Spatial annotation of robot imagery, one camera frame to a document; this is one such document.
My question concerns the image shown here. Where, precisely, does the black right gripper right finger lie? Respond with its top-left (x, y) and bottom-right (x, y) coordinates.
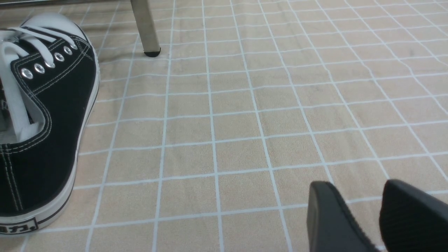
top-left (379, 179), bottom-right (448, 252)

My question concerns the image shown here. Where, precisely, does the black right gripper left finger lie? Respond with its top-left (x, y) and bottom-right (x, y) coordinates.
top-left (307, 181), bottom-right (379, 252)

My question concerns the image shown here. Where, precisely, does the black white canvas sneaker right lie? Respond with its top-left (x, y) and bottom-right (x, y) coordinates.
top-left (0, 13), bottom-right (100, 236)

